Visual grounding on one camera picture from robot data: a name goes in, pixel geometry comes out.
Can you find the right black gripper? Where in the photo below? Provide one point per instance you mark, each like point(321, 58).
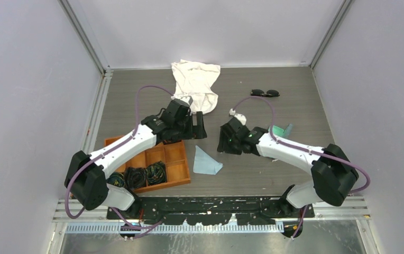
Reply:
point(224, 145)

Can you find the light blue cleaning cloth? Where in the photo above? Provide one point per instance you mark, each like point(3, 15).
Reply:
point(204, 163)

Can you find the black sunglasses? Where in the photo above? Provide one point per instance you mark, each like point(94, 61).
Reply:
point(268, 93)

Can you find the dark rolled item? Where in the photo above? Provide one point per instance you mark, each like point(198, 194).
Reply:
point(116, 179)
point(156, 173)
point(135, 177)

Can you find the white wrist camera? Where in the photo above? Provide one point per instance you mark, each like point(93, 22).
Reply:
point(188, 100)
point(240, 117)

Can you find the dark rolled item middle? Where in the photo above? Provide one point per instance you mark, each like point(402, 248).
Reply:
point(135, 177)

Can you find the white cloth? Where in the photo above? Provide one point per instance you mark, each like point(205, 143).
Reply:
point(195, 79)

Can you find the dark rolled item left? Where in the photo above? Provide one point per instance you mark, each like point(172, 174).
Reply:
point(116, 179)

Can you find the grey-blue glasses case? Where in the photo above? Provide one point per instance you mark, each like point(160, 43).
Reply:
point(280, 132)

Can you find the orange wooden divider tray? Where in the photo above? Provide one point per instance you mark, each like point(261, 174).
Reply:
point(175, 158)

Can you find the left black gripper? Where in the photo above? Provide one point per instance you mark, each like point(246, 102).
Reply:
point(196, 132)

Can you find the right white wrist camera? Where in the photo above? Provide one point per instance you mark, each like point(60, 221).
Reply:
point(240, 117)

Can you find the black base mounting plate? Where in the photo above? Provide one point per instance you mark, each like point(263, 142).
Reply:
point(211, 210)

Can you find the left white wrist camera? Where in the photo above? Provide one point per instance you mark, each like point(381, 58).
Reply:
point(188, 100)

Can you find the dark rolled item right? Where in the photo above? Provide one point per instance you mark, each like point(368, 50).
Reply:
point(156, 173)

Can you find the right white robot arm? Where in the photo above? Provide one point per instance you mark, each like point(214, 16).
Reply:
point(332, 176)

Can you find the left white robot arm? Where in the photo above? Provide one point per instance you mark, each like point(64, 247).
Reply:
point(87, 175)

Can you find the slotted aluminium front rail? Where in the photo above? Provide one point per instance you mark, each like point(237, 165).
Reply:
point(119, 227)

